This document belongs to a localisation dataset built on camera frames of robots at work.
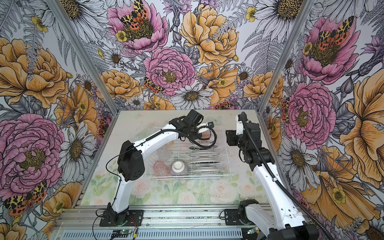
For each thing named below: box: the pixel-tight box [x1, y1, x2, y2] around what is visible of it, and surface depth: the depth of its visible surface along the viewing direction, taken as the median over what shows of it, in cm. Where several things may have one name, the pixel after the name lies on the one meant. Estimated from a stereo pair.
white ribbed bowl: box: [170, 160, 189, 177], surface depth 86 cm
